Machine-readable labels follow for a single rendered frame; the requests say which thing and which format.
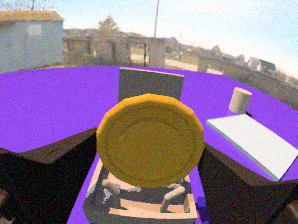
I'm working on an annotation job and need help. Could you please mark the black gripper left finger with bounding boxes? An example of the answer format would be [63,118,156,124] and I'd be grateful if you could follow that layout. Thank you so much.
[0,127,98,224]

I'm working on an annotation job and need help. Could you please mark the yellow round plate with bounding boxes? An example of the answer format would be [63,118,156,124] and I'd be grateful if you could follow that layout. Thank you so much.
[96,93,205,188]

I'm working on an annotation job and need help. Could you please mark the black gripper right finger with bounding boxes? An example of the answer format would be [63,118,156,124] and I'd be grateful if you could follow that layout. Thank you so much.
[197,141,298,224]

